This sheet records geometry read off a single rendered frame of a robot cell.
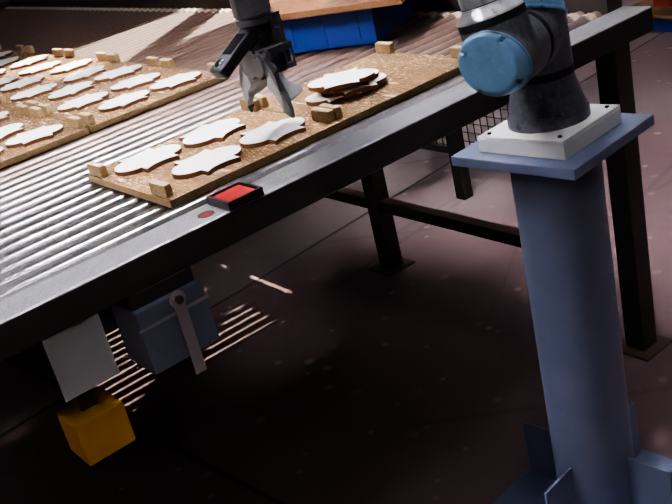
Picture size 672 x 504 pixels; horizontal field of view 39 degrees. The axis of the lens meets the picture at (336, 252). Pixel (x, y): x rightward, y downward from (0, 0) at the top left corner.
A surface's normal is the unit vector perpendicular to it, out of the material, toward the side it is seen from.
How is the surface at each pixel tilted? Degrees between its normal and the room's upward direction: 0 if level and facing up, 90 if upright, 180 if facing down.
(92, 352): 90
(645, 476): 90
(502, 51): 96
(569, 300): 90
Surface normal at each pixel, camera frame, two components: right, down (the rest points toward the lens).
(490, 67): -0.47, 0.55
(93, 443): 0.62, 0.20
